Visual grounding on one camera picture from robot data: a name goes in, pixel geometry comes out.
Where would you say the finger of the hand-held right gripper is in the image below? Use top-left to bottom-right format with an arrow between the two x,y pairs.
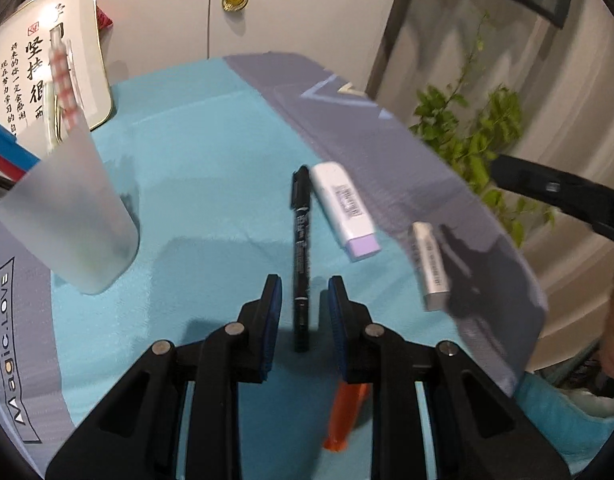
489,154 -> 614,256

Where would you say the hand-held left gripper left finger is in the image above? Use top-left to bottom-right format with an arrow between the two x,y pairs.
44,274 -> 284,480

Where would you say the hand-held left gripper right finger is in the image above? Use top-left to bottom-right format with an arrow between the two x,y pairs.
328,275 -> 572,480

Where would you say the black marker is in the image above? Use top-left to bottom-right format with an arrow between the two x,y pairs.
290,165 -> 314,353

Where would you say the frosted plastic cup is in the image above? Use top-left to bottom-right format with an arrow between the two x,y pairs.
0,119 -> 140,296

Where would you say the red checkered pen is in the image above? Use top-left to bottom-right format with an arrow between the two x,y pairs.
48,30 -> 85,131

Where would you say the blue pen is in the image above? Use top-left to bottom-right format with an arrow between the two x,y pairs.
0,114 -> 41,171

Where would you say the orange highlighter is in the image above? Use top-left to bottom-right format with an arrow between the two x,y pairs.
323,380 -> 370,453

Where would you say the grey and white eraser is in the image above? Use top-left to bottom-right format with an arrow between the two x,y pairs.
411,221 -> 450,312

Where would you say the white and purple eraser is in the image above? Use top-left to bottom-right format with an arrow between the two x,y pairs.
308,161 -> 382,263

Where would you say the green potted plant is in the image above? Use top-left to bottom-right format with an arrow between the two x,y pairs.
409,10 -> 555,248

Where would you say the teal cloth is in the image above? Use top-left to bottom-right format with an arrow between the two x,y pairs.
512,375 -> 614,471

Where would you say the framed calligraphy plaque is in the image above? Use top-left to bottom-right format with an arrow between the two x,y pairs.
0,0 -> 115,141

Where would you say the black window frame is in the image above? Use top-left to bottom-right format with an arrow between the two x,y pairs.
367,0 -> 588,111

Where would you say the thin hanging cord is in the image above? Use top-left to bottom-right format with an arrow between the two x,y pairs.
205,0 -> 216,61

